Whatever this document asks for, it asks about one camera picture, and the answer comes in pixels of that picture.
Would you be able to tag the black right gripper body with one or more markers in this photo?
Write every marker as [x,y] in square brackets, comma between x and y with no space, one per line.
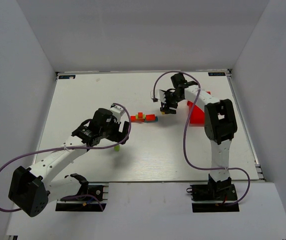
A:
[167,105]

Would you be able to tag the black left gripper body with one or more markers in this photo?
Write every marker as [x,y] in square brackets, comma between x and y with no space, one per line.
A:
[124,132]

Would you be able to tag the teal long block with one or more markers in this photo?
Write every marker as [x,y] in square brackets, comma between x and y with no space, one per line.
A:
[151,120]

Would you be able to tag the red arch block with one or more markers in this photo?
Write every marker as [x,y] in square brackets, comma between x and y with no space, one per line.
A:
[133,119]

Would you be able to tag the red rectangular block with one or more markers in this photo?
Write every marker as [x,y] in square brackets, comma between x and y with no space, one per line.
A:
[150,116]

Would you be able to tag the green rectangular block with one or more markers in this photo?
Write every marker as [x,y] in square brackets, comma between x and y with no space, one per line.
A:
[144,118]

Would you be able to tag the small red cube block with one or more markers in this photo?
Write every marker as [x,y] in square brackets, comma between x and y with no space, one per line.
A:
[140,115]

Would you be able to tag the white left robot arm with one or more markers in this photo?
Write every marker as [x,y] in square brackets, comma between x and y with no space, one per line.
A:
[32,188]

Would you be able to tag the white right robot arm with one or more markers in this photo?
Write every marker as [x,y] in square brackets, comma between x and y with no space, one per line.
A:
[220,123]

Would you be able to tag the small green cube block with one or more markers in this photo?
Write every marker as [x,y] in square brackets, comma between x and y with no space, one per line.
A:
[117,148]

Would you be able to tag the red plastic bin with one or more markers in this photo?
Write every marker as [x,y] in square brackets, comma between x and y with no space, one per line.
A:
[197,117]

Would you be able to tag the right blue corner label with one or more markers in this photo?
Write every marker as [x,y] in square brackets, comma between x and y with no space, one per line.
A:
[216,74]

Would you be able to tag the blue corner label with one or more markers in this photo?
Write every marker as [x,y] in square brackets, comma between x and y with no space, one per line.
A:
[216,74]
[65,77]

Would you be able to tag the left blue corner label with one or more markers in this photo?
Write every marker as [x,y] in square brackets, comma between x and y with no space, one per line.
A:
[65,77]

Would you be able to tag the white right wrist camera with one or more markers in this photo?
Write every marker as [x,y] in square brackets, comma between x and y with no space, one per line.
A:
[158,95]

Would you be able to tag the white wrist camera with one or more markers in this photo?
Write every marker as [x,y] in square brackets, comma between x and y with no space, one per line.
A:
[117,112]
[158,95]

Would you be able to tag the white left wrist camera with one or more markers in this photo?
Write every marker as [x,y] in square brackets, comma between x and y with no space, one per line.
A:
[117,112]

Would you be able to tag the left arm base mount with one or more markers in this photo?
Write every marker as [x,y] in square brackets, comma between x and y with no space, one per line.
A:
[94,200]

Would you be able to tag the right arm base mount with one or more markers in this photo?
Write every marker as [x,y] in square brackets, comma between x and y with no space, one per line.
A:
[204,202]

